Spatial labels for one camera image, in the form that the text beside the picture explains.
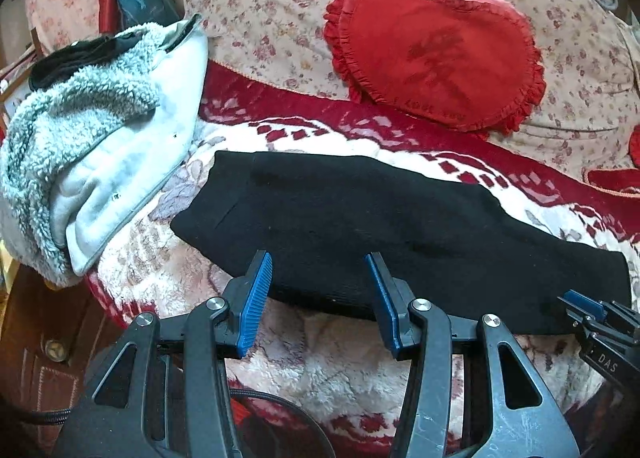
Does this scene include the brown wooden bedside cabinet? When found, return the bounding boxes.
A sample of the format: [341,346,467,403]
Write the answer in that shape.
[0,255,128,426]

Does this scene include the black pants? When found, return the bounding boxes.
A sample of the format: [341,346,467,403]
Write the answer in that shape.
[170,150,632,337]

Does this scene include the grey fleece-lined jacket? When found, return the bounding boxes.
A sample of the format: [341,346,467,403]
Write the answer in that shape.
[0,13,210,289]

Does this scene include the black garment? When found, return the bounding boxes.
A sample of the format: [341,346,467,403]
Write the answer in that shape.
[27,32,141,92]

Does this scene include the blue plastic bag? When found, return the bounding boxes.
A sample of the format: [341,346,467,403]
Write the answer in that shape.
[115,0,176,30]

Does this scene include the red cushion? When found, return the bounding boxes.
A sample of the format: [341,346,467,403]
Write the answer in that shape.
[581,122,640,198]

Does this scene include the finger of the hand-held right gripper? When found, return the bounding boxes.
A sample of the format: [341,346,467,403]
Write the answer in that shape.
[557,289,640,326]
[565,309,608,339]

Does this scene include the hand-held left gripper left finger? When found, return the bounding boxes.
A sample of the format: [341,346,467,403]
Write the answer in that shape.
[50,251,274,458]

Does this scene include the red and white plush blanket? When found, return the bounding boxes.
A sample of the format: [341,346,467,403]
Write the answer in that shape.
[82,61,640,458]

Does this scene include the beige floral quilt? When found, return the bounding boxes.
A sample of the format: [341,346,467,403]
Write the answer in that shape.
[182,0,640,189]

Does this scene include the black braided cable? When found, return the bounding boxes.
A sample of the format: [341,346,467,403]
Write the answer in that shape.
[0,387,333,458]

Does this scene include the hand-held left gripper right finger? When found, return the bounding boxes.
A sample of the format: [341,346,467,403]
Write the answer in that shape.
[365,252,582,458]

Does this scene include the red heart-shaped frilled pillow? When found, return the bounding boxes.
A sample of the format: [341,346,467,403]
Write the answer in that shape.
[322,0,547,135]

